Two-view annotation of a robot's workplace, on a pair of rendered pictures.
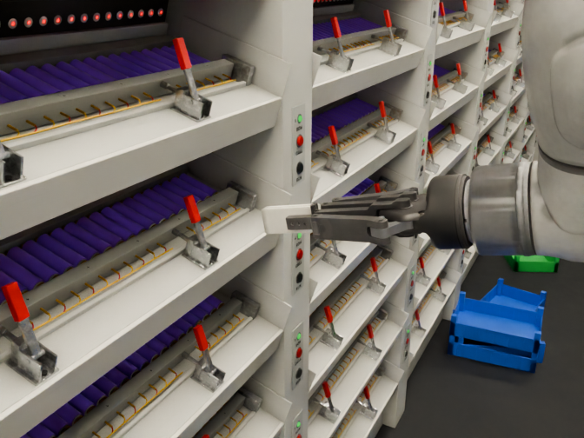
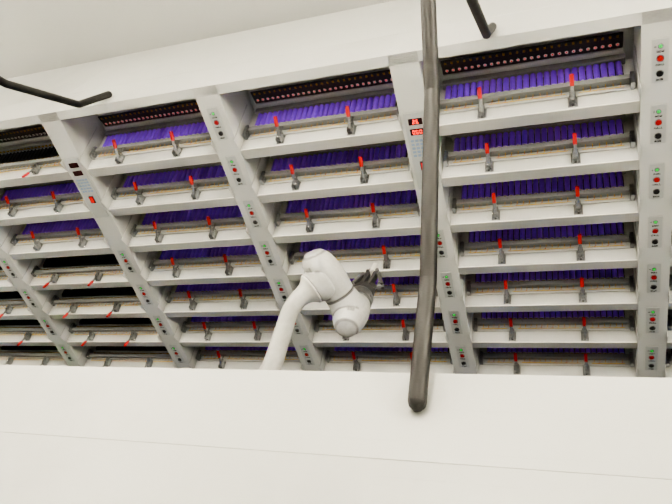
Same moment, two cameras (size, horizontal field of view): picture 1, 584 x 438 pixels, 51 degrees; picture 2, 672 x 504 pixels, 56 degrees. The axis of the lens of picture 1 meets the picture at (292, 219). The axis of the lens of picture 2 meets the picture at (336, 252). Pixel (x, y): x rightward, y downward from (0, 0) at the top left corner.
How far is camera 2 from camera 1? 218 cm
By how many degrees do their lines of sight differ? 76
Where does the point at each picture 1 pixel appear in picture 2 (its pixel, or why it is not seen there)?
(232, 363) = (409, 303)
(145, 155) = (348, 233)
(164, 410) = (377, 300)
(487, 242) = not seen: hidden behind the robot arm
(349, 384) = (548, 370)
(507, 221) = not seen: hidden behind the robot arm
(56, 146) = (329, 224)
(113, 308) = (350, 265)
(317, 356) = (497, 335)
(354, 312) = (549, 335)
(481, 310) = not seen: outside the picture
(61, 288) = (341, 253)
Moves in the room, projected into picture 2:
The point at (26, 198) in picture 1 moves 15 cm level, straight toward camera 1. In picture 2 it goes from (312, 236) to (280, 255)
